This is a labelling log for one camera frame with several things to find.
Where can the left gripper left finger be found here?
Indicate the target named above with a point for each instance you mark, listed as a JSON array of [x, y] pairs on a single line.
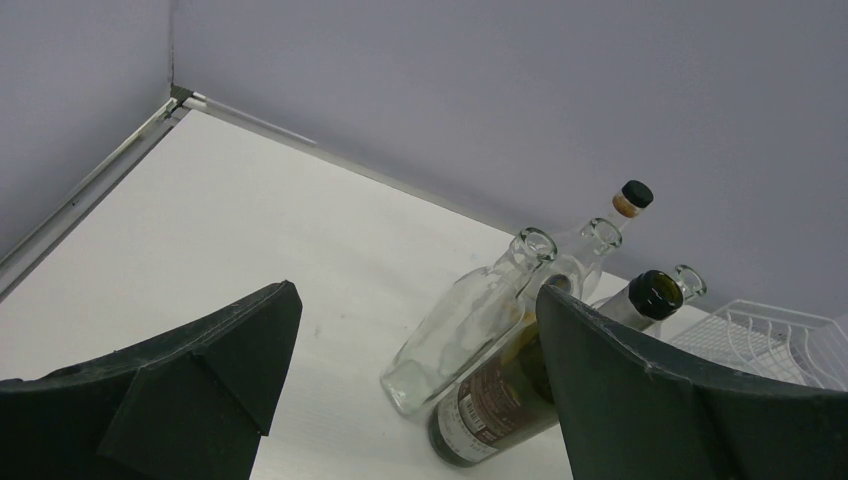
[[193, 402]]

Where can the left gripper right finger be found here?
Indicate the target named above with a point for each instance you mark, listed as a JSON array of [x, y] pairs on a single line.
[[633, 407]]

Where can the white wire wine rack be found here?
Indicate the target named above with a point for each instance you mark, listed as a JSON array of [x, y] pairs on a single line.
[[772, 342]]

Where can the clear slim glass bottle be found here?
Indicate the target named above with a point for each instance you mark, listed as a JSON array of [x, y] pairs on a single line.
[[691, 286]]

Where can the clear round bottle black cap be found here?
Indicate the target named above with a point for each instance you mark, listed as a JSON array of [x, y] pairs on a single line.
[[626, 204]]

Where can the clear square glass bottle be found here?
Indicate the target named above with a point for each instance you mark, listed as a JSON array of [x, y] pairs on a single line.
[[478, 310]]

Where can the clear tall glass bottle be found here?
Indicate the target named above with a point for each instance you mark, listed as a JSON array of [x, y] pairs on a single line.
[[578, 265]]

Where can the dark green wine bottle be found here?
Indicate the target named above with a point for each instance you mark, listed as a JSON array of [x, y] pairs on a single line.
[[508, 399]]

